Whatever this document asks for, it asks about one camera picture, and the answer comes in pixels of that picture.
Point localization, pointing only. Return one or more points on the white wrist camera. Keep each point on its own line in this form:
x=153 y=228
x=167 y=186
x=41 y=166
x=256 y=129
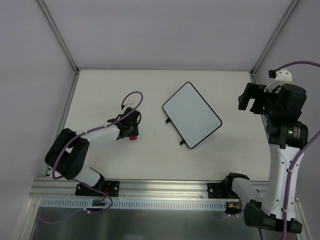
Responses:
x=128 y=105
x=279 y=78

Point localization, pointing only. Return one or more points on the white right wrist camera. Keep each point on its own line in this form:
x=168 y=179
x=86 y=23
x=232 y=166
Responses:
x=279 y=78

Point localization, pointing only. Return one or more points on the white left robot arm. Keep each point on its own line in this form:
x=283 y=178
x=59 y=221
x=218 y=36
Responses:
x=71 y=165

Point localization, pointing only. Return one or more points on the black-framed small whiteboard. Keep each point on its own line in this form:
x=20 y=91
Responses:
x=191 y=116

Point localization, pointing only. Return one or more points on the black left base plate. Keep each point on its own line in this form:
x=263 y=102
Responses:
x=109 y=187

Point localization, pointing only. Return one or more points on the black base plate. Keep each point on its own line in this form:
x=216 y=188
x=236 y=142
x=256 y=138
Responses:
x=218 y=191
x=109 y=187

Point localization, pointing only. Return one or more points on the aluminium left corner post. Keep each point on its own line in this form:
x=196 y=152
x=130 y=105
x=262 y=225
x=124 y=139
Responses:
x=57 y=34

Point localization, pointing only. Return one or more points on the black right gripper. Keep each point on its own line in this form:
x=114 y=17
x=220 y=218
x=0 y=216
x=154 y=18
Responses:
x=252 y=100

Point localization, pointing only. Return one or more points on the aluminium mounting rail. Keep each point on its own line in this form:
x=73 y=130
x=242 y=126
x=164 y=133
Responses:
x=176 y=190

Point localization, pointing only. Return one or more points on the red bone-shaped eraser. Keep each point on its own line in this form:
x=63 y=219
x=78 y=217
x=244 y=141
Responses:
x=133 y=138

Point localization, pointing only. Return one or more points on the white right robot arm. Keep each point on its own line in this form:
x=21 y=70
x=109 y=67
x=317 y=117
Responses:
x=287 y=137

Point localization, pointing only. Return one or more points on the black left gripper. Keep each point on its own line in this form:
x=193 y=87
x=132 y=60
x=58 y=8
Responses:
x=130 y=126

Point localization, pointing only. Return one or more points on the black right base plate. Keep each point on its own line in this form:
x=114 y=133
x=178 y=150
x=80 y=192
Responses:
x=218 y=191

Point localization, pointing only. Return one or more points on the aluminium corner post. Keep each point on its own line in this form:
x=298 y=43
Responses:
x=57 y=34
x=275 y=34

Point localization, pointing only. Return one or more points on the aluminium right corner post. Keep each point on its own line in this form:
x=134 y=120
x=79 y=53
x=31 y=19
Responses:
x=275 y=34

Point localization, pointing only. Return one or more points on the white slotted cable duct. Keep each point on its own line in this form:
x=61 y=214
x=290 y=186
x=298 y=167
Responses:
x=139 y=204

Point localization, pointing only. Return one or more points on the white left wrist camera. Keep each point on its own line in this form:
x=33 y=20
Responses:
x=128 y=105

